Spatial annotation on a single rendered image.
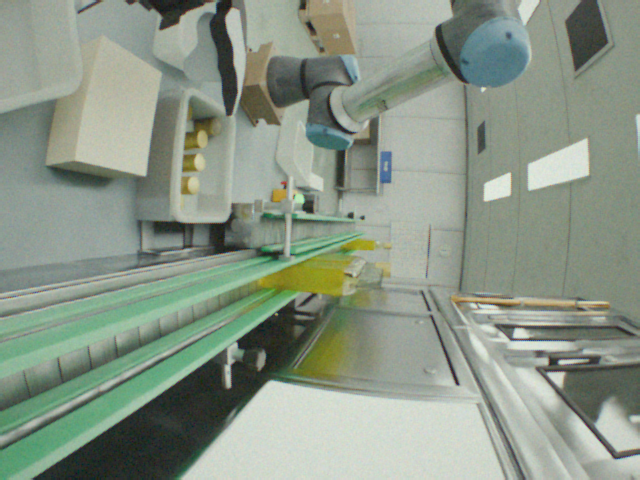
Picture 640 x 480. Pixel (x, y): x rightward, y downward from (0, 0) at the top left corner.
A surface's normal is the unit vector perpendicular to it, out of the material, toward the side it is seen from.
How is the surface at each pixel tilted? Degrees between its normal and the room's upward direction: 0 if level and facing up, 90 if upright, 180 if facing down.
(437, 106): 90
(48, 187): 0
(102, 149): 0
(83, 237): 0
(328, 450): 90
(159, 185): 90
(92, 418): 90
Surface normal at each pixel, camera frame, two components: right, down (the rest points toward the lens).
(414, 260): -0.23, 0.05
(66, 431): 0.04, -1.00
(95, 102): 0.97, 0.06
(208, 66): -0.29, 0.51
